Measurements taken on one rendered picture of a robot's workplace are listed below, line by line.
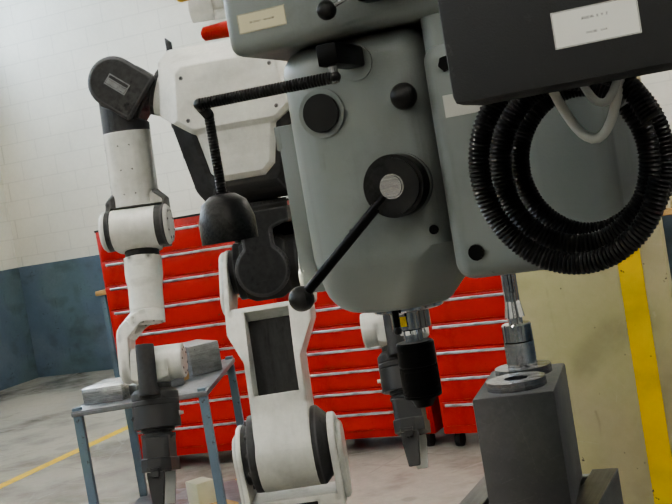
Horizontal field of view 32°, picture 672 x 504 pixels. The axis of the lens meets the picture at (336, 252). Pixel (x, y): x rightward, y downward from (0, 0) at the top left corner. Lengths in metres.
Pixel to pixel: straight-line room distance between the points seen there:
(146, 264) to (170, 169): 9.71
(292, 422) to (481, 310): 4.06
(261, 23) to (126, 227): 0.94
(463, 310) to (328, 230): 4.82
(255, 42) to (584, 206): 0.42
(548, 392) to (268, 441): 0.60
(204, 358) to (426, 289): 3.38
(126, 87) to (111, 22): 10.05
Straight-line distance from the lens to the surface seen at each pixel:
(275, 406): 2.14
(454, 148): 1.28
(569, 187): 1.25
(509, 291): 1.86
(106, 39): 12.32
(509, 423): 1.75
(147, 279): 2.24
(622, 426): 3.21
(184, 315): 6.85
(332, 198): 1.36
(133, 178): 2.26
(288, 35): 1.35
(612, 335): 3.16
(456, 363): 6.25
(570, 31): 1.00
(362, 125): 1.34
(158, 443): 2.20
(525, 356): 1.87
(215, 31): 1.63
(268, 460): 2.13
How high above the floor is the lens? 1.46
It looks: 3 degrees down
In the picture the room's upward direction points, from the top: 10 degrees counter-clockwise
